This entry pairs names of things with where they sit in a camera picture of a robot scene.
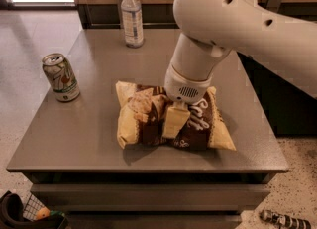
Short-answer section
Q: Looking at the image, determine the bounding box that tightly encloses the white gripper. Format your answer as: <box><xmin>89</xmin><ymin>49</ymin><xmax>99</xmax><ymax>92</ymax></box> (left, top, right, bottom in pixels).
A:
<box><xmin>162</xmin><ymin>65</ymin><xmax>211</xmax><ymax>139</ymax></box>

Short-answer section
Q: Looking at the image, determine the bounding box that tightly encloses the brown sea salt chip bag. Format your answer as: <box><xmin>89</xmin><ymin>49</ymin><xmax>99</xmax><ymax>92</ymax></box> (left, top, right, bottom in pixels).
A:
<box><xmin>116</xmin><ymin>81</ymin><xmax>236</xmax><ymax>151</ymax></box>

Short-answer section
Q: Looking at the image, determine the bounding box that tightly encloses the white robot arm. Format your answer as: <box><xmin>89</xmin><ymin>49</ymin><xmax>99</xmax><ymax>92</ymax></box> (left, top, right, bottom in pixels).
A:
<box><xmin>164</xmin><ymin>0</ymin><xmax>317</xmax><ymax>136</ymax></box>

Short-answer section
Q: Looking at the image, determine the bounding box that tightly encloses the clear plastic water bottle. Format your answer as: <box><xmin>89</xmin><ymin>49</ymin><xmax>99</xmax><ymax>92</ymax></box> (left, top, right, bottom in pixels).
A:
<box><xmin>121</xmin><ymin>0</ymin><xmax>144</xmax><ymax>48</ymax></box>

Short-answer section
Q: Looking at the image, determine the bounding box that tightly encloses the black bag with items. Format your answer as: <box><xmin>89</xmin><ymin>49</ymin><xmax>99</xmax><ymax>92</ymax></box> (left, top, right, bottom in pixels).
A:
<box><xmin>0</xmin><ymin>191</ymin><xmax>69</xmax><ymax>229</ymax></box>

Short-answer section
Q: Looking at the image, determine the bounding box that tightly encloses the green white soda can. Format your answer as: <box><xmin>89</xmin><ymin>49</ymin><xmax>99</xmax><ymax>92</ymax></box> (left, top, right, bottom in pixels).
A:
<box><xmin>42</xmin><ymin>53</ymin><xmax>80</xmax><ymax>102</ymax></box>

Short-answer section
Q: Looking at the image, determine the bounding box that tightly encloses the black white striped cylinder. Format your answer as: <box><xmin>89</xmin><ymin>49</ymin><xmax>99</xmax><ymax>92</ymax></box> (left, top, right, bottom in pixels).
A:
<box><xmin>260</xmin><ymin>210</ymin><xmax>312</xmax><ymax>229</ymax></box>

